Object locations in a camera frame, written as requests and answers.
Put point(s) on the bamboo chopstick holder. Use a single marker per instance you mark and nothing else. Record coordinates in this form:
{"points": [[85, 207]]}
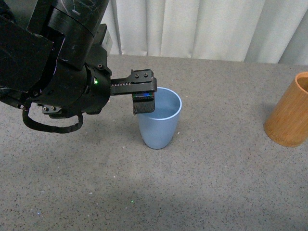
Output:
{"points": [[287, 125]]}

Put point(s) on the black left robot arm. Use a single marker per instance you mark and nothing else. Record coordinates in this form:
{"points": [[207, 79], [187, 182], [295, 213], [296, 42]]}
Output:
{"points": [[53, 53]]}

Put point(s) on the white pleated curtain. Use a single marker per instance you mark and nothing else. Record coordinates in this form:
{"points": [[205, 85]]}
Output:
{"points": [[255, 31]]}

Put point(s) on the light blue plastic cup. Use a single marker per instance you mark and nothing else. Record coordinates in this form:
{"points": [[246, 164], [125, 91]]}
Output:
{"points": [[157, 128]]}

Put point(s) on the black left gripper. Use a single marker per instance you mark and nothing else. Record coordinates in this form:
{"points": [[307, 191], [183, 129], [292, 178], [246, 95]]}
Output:
{"points": [[67, 92]]}

